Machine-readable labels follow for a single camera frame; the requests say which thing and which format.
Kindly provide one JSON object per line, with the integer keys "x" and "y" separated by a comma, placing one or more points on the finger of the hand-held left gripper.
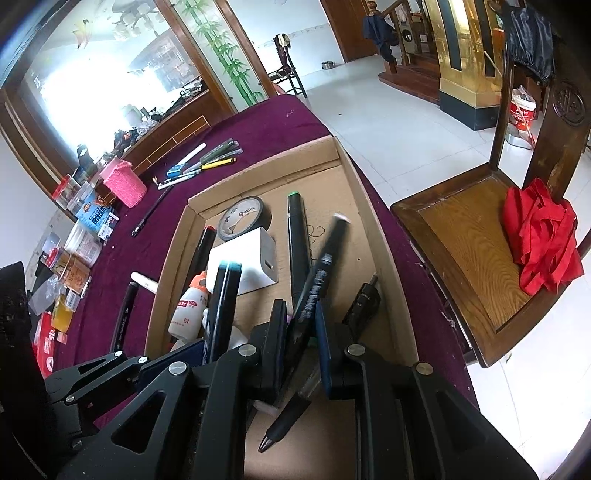
{"x": 189, "y": 350}

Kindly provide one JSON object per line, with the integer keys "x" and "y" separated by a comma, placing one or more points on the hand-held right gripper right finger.
{"x": 325, "y": 364}

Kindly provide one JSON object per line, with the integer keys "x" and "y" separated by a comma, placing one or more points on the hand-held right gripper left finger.
{"x": 277, "y": 350}

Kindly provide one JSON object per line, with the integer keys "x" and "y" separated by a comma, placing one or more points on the black marker blue tip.
{"x": 226, "y": 300}

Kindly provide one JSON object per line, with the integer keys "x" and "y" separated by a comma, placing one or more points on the black marker grey tip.
{"x": 122, "y": 323}

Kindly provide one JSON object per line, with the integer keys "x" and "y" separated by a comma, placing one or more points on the white tube marker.
{"x": 145, "y": 281}

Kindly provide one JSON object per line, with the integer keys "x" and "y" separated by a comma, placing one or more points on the white charger block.
{"x": 251, "y": 263}

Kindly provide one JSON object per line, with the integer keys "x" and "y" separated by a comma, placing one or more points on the black marker pink tip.
{"x": 323, "y": 267}

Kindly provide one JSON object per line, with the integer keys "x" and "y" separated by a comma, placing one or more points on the shallow cardboard tray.
{"x": 360, "y": 221}

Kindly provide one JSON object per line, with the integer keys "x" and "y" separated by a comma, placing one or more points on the white glue bottle orange cap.
{"x": 184, "y": 318}

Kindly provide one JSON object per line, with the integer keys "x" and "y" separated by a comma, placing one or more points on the red plastic bag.
{"x": 46, "y": 346}

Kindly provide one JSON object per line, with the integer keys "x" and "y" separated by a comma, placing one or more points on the short black marker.
{"x": 362, "y": 304}

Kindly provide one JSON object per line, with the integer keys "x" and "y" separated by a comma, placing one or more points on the black gel pen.
{"x": 281, "y": 424}

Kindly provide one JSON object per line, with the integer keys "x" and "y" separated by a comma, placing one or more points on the black marker red tip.
{"x": 203, "y": 249}

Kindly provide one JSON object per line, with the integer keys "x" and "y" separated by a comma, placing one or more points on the black marker green tip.
{"x": 298, "y": 240}

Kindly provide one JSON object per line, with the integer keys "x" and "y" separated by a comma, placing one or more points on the grey tape roll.
{"x": 228, "y": 233}

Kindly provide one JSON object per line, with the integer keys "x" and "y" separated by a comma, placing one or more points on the white plastic jar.
{"x": 83, "y": 247}

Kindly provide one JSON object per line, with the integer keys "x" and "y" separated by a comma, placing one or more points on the blue white small box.
{"x": 108, "y": 227}

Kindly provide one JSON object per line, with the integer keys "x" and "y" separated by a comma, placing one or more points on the blue label tub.
{"x": 94, "y": 214}

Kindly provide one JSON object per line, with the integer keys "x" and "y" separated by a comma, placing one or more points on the white slim pen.
{"x": 180, "y": 179}

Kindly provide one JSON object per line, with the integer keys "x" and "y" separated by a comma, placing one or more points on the pink crochet covered bottle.
{"x": 127, "y": 187}

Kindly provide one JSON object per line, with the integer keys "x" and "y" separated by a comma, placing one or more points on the clear container red lid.
{"x": 67, "y": 194}

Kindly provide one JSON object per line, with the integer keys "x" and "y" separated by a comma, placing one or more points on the carved wooden chair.
{"x": 461, "y": 240}

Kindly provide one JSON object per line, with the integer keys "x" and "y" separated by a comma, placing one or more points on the dark green pen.
{"x": 221, "y": 148}

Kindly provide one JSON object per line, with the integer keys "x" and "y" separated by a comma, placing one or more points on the wooden sideboard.
{"x": 175, "y": 134}

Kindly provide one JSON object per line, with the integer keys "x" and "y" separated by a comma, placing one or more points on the red cloth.
{"x": 540, "y": 240}

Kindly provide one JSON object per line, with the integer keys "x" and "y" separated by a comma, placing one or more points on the metal bowl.
{"x": 328, "y": 65}

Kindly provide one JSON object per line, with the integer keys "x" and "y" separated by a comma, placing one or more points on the dark folding chair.
{"x": 284, "y": 60}

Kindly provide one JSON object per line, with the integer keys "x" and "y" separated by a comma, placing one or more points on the wooden staircase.
{"x": 411, "y": 78}

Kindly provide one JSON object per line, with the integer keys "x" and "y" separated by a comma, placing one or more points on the bamboo painted panel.
{"x": 226, "y": 50}

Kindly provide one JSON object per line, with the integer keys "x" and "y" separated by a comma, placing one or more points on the white red paint bucket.
{"x": 524, "y": 113}

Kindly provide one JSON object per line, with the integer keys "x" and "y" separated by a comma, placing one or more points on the wooden door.
{"x": 351, "y": 32}

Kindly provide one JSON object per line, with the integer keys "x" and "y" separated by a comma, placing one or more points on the gold pillar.
{"x": 466, "y": 69}

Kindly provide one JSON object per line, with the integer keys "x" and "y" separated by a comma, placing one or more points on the ceiling chandelier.
{"x": 134, "y": 25}

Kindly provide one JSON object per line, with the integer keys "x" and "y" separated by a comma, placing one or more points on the dark garment on chair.
{"x": 531, "y": 37}

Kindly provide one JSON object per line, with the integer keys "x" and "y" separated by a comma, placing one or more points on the dark jacket on newel post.
{"x": 376, "y": 27}

